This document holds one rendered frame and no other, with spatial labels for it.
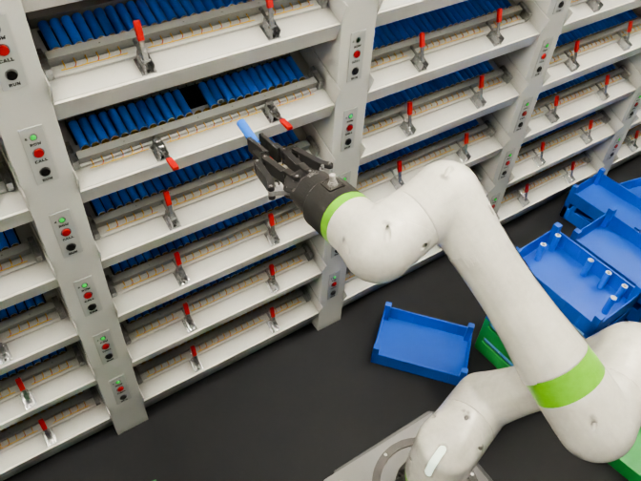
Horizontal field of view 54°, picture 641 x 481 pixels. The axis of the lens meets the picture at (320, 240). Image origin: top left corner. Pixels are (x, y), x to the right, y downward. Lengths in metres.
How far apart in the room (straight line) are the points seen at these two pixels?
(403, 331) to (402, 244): 1.31
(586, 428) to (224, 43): 0.93
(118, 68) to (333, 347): 1.22
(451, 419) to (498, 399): 0.11
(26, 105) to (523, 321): 0.87
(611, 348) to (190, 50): 0.92
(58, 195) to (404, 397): 1.22
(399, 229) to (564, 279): 1.10
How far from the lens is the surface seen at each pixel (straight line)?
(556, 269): 1.94
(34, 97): 1.18
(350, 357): 2.09
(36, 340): 1.60
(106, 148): 1.33
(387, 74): 1.61
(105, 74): 1.23
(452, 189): 0.92
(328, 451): 1.93
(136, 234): 1.47
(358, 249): 0.88
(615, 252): 2.20
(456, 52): 1.76
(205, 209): 1.51
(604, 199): 2.78
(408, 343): 2.15
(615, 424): 1.06
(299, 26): 1.37
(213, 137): 1.39
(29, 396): 1.73
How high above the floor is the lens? 1.74
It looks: 46 degrees down
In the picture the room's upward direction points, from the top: 4 degrees clockwise
